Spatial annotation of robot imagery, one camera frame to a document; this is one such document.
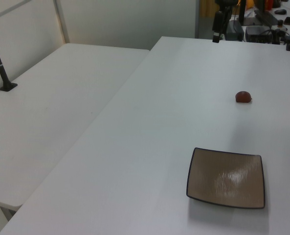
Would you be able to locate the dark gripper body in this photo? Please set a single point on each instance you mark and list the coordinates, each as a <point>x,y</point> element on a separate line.
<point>218,21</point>

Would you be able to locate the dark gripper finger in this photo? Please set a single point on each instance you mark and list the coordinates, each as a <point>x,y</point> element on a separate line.
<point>218,38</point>
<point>214,37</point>

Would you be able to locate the small round brown chestnut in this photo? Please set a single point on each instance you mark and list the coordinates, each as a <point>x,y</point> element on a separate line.
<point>243,97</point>

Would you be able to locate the dark robot arm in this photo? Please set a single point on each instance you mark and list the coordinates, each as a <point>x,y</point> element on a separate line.
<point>225,2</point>

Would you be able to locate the square brown ceramic plate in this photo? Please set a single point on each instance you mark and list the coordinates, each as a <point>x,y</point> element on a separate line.
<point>226,177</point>

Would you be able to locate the dark grey box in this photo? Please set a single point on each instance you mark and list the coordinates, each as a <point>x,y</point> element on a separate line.
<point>235,30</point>

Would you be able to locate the black upright pole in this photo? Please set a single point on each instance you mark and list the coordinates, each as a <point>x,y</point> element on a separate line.
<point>242,11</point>

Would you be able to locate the black electronics unit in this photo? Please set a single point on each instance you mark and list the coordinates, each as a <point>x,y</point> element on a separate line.
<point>259,34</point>

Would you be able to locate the black keyboard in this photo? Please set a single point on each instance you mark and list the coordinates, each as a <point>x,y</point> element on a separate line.
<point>265,16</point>

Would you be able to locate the black computer mouse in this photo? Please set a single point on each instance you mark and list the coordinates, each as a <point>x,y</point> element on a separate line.
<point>280,11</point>

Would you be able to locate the grey metal partition frame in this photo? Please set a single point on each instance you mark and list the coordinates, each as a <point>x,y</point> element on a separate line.
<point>61,20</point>

